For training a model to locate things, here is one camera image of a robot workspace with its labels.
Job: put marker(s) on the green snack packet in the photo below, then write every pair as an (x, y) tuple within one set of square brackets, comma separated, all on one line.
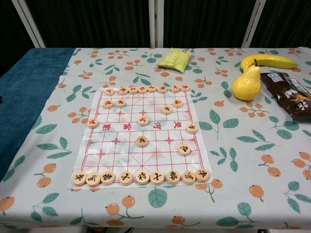
[(175, 59)]

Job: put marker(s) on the white plastic chess board sheet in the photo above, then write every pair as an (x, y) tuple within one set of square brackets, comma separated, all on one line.
[(121, 157)]

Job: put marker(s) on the brown snack bag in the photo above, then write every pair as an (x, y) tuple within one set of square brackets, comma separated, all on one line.
[(289, 97)]

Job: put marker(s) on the blue plush cloth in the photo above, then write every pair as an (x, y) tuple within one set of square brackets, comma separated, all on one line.
[(26, 82)]

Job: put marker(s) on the black chariot wooden chess piece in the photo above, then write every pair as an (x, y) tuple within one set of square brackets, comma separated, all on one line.
[(202, 175), (79, 178)]

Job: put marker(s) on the black pawn wooden chess piece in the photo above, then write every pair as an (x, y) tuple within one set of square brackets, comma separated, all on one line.
[(192, 128), (167, 109), (121, 103), (142, 141)]

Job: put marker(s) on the black backdrop curtain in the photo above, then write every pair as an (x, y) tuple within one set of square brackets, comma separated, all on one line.
[(97, 21)]

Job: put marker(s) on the floral print tablecloth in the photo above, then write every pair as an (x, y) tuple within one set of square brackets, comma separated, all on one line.
[(243, 157)]

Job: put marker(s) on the black cannon wooden chess piece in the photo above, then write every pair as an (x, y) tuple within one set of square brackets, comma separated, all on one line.
[(184, 149)]

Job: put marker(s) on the red pawn wooden chess piece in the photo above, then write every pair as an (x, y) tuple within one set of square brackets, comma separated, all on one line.
[(93, 123), (143, 120)]

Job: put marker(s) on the yellow toy banana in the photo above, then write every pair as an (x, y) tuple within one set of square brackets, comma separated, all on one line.
[(274, 61)]

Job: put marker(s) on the white metal frame post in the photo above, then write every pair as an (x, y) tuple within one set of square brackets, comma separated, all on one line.
[(252, 23), (30, 23), (156, 23)]

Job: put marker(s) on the yellow toy pear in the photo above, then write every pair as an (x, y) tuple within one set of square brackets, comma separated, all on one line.
[(245, 87)]

